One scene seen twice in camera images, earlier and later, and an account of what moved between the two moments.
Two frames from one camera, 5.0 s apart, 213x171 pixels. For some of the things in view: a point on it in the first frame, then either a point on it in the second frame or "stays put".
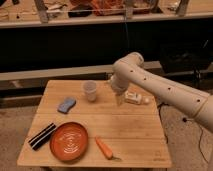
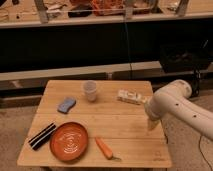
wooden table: x=78 y=123 stays put
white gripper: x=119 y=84 → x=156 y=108
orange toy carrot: x=106 y=150 stays put
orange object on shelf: x=108 y=7 stays put
